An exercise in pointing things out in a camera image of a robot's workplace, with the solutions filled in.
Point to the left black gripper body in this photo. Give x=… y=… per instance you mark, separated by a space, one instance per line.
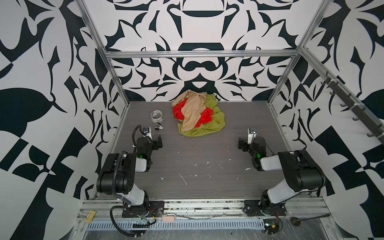
x=159 y=142

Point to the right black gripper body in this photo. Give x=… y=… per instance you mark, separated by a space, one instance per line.
x=241 y=144

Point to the red cloth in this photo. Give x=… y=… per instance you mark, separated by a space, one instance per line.
x=206 y=115

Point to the beige cloth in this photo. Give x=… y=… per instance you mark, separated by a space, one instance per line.
x=192 y=109

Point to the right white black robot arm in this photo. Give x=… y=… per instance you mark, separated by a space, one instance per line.
x=301 y=173

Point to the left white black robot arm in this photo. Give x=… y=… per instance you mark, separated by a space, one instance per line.
x=118 y=173

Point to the green cloth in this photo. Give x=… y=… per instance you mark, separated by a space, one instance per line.
x=216 y=125

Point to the pink eraser block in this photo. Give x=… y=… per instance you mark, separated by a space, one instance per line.
x=168 y=218

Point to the small electronics board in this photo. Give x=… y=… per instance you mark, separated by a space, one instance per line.
x=272 y=227

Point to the black round plug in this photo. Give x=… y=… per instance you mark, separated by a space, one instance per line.
x=295 y=221

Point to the yellow tape piece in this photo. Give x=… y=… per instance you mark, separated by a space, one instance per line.
x=90 y=217

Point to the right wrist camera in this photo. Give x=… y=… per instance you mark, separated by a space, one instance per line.
x=251 y=135

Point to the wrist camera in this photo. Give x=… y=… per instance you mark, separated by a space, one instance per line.
x=147 y=132
x=251 y=135

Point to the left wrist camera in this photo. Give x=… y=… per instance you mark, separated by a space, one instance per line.
x=147 y=132

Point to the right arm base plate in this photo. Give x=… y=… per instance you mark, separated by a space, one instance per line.
x=259 y=208

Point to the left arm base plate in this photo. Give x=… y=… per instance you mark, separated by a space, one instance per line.
x=147 y=209

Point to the white slotted cable duct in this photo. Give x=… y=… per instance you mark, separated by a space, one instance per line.
x=202 y=224

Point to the black wall hook rack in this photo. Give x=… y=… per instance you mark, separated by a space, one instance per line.
x=351 y=102

